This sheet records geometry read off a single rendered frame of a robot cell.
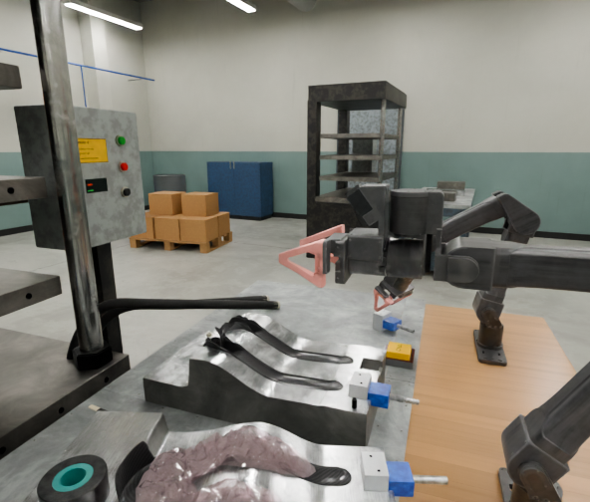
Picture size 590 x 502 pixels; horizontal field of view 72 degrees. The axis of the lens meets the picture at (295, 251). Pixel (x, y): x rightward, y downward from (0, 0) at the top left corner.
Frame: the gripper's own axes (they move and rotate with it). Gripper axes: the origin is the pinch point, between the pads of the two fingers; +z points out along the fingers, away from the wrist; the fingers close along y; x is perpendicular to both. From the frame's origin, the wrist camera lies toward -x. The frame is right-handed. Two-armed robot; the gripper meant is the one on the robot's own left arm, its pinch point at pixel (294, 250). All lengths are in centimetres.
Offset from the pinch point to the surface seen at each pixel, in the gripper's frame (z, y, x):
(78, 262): 63, -15, 11
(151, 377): 36.7, -6.5, 33.1
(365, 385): -10.1, -10.2, 28.3
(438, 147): -15, -672, -17
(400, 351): -14, -42, 36
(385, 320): -8, -60, 36
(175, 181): 428, -568, 34
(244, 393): 13.4, -5.7, 31.9
